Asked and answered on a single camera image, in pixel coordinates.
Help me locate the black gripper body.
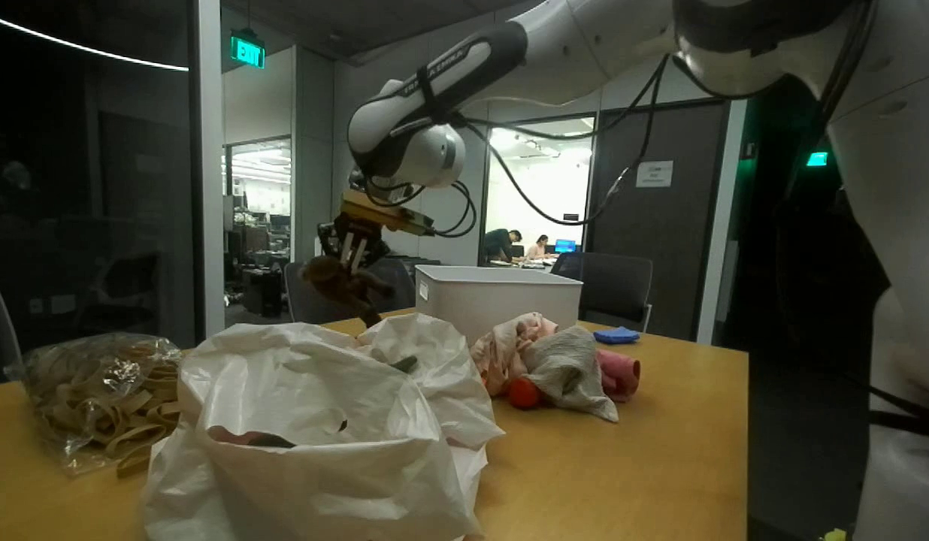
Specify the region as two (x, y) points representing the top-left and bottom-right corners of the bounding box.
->
(315, 210), (394, 264)

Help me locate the brown plush animal toy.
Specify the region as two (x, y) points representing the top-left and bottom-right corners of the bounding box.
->
(299, 252), (388, 321)

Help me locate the white plastic carrier bag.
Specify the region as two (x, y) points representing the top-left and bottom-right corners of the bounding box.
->
(137, 309), (504, 541)

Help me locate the clear bag of rubber bands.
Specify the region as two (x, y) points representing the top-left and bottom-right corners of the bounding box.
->
(7, 331), (187, 479)

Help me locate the seated person in background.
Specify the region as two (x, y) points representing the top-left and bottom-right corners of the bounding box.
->
(523, 233), (555, 268)
(478, 224), (520, 268)

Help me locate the white plastic storage bin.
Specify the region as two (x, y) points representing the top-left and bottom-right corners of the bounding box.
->
(412, 260), (585, 342)

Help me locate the peach cloth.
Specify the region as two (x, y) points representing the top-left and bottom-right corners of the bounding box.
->
(469, 309), (561, 399)

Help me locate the small red-orange round object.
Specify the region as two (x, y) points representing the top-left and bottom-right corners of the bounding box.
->
(501, 375), (546, 412)

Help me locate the green exit sign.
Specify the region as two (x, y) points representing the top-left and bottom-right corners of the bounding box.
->
(229, 34), (270, 73)

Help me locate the grey knitted towel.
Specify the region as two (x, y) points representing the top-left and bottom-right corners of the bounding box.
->
(520, 324), (623, 424)

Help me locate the black office chair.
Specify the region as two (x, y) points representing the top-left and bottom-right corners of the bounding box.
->
(549, 249), (659, 332)

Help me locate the blue sponge cloth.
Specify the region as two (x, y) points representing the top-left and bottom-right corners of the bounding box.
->
(593, 324), (643, 348)

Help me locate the white paper on door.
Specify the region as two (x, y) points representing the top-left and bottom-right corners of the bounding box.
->
(634, 159), (678, 192)

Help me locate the wrist camera with tan mount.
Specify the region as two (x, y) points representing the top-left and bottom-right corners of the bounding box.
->
(339, 189), (436, 236)

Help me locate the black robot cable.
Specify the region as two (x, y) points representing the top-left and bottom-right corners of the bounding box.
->
(450, 53), (686, 233)

